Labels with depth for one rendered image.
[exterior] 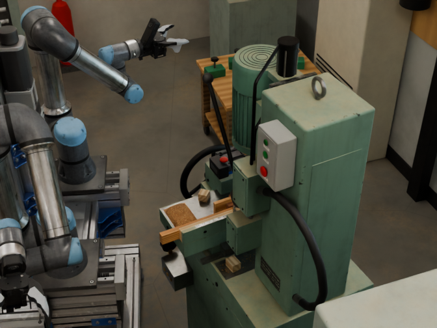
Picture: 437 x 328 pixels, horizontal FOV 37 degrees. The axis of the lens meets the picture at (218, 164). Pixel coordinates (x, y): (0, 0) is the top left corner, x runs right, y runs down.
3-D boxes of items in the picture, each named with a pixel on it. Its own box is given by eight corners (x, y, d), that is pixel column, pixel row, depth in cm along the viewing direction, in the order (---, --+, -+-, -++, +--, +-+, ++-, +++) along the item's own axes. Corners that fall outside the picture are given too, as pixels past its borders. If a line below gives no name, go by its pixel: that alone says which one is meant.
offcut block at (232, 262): (225, 265, 222) (225, 258, 220) (233, 261, 224) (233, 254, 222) (233, 273, 219) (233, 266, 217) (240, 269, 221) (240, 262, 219)
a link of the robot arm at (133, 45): (122, 38, 257) (131, 48, 252) (132, 34, 259) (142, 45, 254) (123, 53, 262) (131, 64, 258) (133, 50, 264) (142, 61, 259)
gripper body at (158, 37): (159, 46, 270) (132, 53, 265) (159, 28, 264) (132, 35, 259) (168, 56, 265) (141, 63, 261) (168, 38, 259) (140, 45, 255)
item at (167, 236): (314, 185, 240) (315, 177, 237) (317, 189, 238) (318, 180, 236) (160, 241, 217) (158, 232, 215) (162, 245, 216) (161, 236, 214)
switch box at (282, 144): (274, 166, 181) (277, 118, 171) (294, 186, 174) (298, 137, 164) (255, 172, 179) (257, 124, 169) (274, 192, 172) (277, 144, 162)
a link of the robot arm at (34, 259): (47, 282, 182) (40, 255, 175) (6, 293, 179) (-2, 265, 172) (43, 263, 188) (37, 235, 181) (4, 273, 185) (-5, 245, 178)
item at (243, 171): (255, 192, 199) (256, 152, 189) (270, 209, 192) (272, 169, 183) (231, 200, 196) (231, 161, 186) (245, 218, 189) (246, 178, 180)
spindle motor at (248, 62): (268, 121, 221) (272, 38, 202) (296, 148, 209) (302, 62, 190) (222, 135, 215) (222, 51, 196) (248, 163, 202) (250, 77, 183)
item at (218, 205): (267, 195, 236) (267, 183, 232) (269, 197, 235) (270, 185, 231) (213, 214, 228) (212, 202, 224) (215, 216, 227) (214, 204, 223)
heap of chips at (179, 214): (185, 202, 233) (184, 196, 231) (199, 223, 224) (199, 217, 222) (162, 209, 230) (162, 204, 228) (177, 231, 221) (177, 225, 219)
